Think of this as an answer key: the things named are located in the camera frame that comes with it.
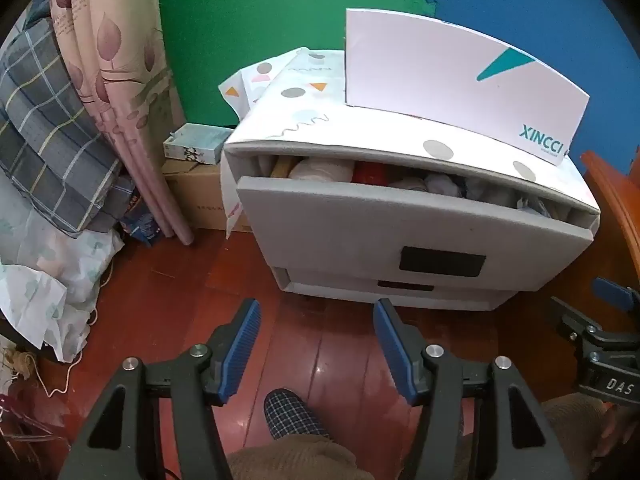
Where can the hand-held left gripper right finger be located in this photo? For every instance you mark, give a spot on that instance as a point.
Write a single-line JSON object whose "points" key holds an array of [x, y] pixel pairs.
{"points": [[392, 347]]}

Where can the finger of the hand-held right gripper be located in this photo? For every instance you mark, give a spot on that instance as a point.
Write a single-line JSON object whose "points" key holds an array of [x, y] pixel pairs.
{"points": [[570, 317], [612, 294]]}

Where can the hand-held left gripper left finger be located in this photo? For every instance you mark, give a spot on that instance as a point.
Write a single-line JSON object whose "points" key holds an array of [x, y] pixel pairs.
{"points": [[243, 342]]}

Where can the wooden drawer with grey front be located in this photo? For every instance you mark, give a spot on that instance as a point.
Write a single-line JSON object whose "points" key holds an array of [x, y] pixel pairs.
{"points": [[350, 230]]}

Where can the pile of underwear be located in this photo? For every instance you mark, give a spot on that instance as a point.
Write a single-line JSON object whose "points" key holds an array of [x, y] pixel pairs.
{"points": [[320, 170]]}

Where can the grey lower drawer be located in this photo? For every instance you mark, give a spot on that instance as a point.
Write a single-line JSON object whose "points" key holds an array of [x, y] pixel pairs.
{"points": [[350, 290]]}

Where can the grey drawer cabinet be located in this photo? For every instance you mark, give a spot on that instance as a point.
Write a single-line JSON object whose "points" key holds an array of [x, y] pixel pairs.
{"points": [[260, 160]]}

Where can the person's right hand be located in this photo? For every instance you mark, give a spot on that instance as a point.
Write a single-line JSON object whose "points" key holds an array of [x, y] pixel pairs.
{"points": [[617, 432]]}

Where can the plaid slipper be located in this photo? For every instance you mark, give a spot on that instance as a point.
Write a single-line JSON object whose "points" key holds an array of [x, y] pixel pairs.
{"points": [[295, 415]]}

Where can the red wooden furniture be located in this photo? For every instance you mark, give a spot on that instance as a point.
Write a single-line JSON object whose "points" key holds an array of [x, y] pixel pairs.
{"points": [[617, 200]]}

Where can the brown cardboard box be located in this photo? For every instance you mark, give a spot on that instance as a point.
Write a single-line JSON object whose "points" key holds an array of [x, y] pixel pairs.
{"points": [[195, 195]]}

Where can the blue plastic package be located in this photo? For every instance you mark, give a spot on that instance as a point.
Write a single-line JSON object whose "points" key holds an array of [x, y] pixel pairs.
{"points": [[142, 222]]}

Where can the small teal packet box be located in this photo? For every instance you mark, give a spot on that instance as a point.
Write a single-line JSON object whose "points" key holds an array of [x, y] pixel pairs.
{"points": [[197, 142]]}

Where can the white floral bedding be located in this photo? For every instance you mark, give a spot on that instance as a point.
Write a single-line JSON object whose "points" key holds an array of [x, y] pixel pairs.
{"points": [[45, 280]]}

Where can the white patterned cover cloth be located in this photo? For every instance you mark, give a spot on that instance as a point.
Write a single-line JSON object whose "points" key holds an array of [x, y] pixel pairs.
{"points": [[325, 120]]}

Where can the white cardboard box teal print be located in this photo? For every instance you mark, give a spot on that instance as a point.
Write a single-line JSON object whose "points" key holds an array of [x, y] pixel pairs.
{"points": [[425, 70]]}

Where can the pink floral curtain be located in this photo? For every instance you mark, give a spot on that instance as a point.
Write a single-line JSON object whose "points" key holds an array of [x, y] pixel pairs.
{"points": [[125, 85]]}

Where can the grey plaid quilt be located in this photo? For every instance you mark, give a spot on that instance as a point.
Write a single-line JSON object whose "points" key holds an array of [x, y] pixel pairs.
{"points": [[45, 125]]}

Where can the blue foam mat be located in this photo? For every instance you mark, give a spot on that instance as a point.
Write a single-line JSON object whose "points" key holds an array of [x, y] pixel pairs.
{"points": [[540, 5]]}

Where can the green foam mat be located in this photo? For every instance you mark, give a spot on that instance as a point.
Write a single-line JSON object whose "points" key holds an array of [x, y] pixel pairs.
{"points": [[280, 10]]}

